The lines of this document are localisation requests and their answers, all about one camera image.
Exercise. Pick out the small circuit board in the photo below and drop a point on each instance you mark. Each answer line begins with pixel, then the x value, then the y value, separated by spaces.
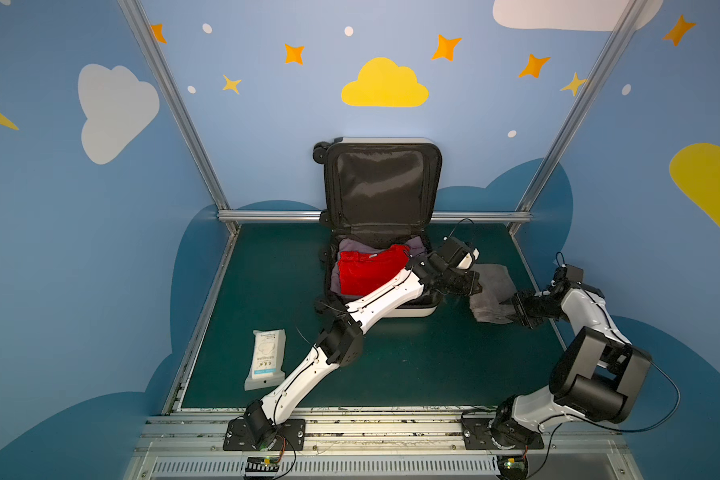
pixel 512 468
pixel 267 465

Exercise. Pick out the aluminium front rail frame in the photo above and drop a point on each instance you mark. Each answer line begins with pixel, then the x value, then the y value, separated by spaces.
pixel 371 443

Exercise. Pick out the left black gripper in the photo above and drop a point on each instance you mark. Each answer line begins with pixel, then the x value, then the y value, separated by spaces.
pixel 462 281

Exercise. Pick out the right small circuit board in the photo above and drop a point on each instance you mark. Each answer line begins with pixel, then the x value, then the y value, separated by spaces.
pixel 512 468

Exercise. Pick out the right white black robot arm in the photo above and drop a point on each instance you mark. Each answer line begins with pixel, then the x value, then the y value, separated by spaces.
pixel 598 377

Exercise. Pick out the grey towel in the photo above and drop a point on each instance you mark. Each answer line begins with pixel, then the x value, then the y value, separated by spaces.
pixel 493 304

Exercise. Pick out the rear aluminium crossbar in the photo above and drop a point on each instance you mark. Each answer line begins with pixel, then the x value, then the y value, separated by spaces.
pixel 314 216

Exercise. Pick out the right aluminium frame post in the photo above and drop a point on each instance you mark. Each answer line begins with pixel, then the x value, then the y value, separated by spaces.
pixel 613 49

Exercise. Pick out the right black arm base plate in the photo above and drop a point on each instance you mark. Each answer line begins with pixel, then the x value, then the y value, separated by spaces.
pixel 482 433

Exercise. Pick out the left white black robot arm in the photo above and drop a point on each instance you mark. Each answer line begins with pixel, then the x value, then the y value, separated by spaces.
pixel 341 340

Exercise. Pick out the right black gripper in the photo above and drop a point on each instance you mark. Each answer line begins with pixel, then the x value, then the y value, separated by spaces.
pixel 528 308

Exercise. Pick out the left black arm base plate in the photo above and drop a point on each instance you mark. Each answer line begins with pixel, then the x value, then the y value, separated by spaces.
pixel 240 437

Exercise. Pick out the purple pants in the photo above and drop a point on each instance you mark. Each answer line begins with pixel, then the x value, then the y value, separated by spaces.
pixel 415 245

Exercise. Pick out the left small circuit board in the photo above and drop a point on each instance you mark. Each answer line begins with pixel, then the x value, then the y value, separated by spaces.
pixel 267 465

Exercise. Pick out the left aluminium frame post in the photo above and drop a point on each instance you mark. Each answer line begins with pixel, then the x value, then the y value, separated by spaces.
pixel 137 20

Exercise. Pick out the open black white suitcase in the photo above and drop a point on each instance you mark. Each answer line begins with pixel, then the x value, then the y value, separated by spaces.
pixel 378 192

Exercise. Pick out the red t-shirt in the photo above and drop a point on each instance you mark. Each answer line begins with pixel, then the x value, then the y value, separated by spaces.
pixel 359 274

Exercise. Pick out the white wet wipes pack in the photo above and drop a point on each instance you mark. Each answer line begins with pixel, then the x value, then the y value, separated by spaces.
pixel 267 360

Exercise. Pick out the aluminium frame post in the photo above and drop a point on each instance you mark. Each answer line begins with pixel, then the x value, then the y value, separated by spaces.
pixel 137 20
pixel 613 49

